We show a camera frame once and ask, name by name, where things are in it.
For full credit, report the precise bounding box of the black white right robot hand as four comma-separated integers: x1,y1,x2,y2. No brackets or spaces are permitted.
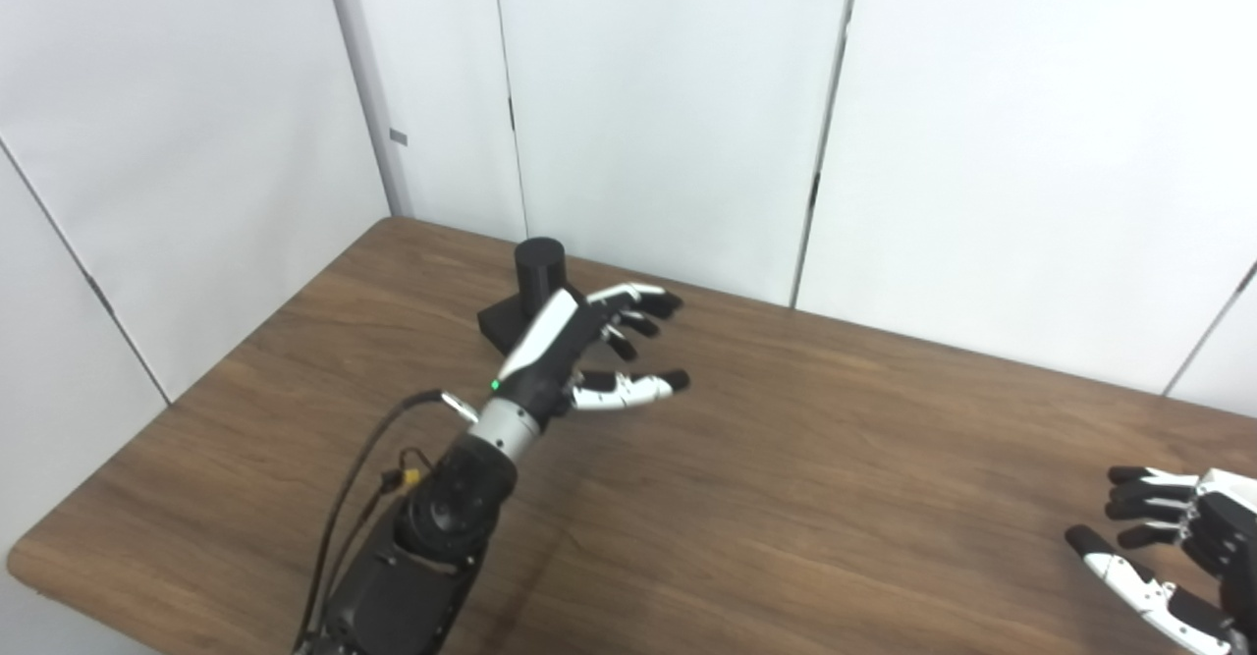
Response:
1066,465,1257,655

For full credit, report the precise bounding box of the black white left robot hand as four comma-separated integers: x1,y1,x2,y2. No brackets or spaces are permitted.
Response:
488,283,690,430

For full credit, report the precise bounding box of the black peg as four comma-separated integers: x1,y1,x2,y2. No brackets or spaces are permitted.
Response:
477,237,600,356

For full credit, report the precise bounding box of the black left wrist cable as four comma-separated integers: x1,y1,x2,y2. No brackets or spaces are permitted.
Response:
293,390,480,655

